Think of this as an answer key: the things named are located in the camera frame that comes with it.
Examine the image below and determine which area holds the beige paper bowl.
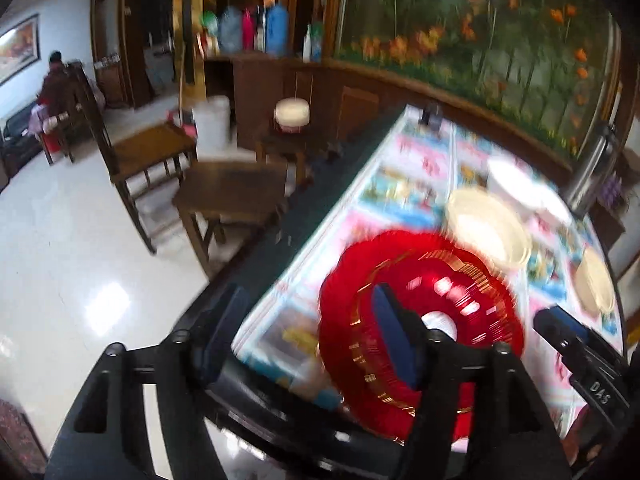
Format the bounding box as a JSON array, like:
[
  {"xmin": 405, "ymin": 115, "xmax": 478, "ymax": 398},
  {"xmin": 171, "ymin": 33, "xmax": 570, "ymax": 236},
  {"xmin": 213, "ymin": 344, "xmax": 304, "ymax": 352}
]
[
  {"xmin": 442, "ymin": 188, "xmax": 533, "ymax": 273},
  {"xmin": 573, "ymin": 247, "xmax": 615, "ymax": 316}
]

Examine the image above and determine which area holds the red scalloped plastic plate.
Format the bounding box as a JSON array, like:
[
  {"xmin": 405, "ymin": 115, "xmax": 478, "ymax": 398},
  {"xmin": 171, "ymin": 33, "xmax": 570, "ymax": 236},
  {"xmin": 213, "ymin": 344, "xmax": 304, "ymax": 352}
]
[{"xmin": 319, "ymin": 230, "xmax": 525, "ymax": 441}]

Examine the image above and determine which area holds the white round bowl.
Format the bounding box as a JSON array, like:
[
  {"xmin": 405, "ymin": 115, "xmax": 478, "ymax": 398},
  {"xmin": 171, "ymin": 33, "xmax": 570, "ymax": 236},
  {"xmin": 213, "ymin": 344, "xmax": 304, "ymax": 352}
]
[{"xmin": 486, "ymin": 156, "xmax": 573, "ymax": 229}]

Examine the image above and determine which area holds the stainless steel thermos jug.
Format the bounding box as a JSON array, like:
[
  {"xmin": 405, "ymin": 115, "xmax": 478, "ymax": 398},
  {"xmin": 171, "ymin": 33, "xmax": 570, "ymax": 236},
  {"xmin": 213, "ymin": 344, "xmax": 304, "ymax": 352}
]
[{"xmin": 561, "ymin": 122, "xmax": 620, "ymax": 219}]

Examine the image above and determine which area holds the colourful fruit print tablecloth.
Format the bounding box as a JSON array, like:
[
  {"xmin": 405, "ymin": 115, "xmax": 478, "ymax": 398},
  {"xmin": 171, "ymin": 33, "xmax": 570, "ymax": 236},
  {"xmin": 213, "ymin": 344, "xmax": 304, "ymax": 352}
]
[{"xmin": 232, "ymin": 107, "xmax": 623, "ymax": 441}]

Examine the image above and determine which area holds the small black table object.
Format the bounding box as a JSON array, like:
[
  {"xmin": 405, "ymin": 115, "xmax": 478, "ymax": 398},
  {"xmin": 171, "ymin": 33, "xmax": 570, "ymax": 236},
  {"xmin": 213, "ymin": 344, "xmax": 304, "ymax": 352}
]
[{"xmin": 419, "ymin": 102, "xmax": 442, "ymax": 130}]

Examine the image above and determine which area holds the dark wooden stool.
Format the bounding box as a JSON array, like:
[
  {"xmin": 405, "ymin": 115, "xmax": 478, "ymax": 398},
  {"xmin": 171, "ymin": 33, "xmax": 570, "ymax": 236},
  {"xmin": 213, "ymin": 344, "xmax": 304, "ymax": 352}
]
[{"xmin": 172, "ymin": 160, "xmax": 288, "ymax": 278}]

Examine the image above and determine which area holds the dark wooden chair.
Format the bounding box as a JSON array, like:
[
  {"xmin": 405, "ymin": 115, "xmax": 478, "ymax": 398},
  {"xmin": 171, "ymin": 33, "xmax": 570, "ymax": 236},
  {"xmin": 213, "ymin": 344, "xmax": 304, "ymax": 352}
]
[{"xmin": 65, "ymin": 62, "xmax": 198, "ymax": 255}]

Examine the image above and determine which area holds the flower mural framed panel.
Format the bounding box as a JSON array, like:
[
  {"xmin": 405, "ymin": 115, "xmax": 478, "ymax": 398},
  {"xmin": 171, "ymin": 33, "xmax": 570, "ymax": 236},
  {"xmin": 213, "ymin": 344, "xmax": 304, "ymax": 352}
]
[{"xmin": 326, "ymin": 0, "xmax": 622, "ymax": 167}]

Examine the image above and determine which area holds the seated person in red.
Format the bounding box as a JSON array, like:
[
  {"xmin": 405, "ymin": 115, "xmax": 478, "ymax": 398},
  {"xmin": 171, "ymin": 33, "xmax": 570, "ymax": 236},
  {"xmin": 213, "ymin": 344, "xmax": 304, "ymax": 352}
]
[{"xmin": 28, "ymin": 51, "xmax": 73, "ymax": 153}]

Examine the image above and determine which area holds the white plastic bucket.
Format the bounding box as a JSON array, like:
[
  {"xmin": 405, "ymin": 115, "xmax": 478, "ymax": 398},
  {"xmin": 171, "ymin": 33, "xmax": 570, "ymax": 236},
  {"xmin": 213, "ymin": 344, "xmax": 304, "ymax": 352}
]
[{"xmin": 192, "ymin": 96, "xmax": 231, "ymax": 158}]

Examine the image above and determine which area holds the white lidded pot on stool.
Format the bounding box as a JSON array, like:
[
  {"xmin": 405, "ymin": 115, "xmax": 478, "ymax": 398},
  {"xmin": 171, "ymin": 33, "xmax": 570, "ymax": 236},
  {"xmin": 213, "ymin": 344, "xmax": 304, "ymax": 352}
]
[{"xmin": 273, "ymin": 98, "xmax": 310, "ymax": 133}]

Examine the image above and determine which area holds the framed wall painting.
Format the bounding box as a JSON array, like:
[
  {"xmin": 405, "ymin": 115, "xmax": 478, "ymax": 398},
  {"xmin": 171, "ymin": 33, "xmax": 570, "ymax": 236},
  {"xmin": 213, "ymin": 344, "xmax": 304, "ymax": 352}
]
[{"xmin": 0, "ymin": 14, "xmax": 40, "ymax": 84}]

